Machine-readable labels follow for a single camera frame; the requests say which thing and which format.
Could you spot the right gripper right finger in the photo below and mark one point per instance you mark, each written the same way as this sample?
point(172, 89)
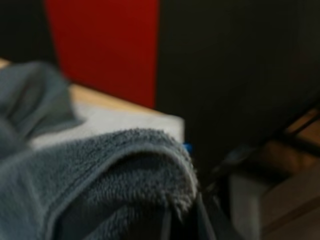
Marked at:
point(206, 220)

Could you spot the dark grey-green towel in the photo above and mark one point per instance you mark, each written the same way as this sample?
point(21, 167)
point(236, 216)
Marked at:
point(105, 175)

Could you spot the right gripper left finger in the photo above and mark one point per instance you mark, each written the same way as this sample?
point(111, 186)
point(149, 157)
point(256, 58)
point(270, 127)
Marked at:
point(182, 227)

